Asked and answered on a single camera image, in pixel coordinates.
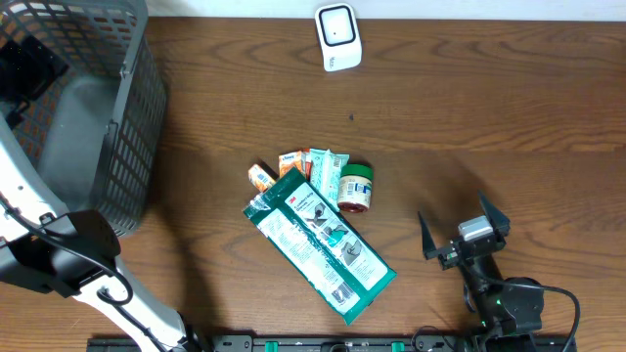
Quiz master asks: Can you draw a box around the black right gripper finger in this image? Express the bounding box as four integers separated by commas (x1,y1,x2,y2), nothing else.
418,212,437,260
478,191,511,237

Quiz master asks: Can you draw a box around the green lid seasoning jar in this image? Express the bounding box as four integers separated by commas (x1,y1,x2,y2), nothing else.
337,164,374,213

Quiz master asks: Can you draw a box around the green 3M package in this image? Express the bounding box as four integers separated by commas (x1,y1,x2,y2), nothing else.
244,170,396,325

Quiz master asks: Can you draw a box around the white toilet wipes pack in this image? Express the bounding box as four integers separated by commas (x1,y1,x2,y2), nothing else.
310,149,349,211

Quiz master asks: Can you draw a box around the red snack packet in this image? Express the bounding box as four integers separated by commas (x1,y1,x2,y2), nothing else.
302,149,312,180

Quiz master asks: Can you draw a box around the orange white tissue pack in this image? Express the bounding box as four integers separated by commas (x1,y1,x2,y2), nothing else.
279,151,305,177

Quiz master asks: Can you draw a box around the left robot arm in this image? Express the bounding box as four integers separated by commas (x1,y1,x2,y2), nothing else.
1,30,207,351

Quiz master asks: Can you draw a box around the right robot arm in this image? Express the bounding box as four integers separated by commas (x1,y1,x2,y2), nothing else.
419,194,544,336

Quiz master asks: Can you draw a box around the white barcode scanner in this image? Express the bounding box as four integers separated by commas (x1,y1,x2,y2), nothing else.
314,3,363,72

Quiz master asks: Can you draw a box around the grey plastic mesh basket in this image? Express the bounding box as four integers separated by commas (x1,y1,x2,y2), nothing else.
1,0,167,236

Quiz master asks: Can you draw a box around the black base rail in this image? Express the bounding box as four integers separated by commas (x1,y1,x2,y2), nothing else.
86,334,566,352

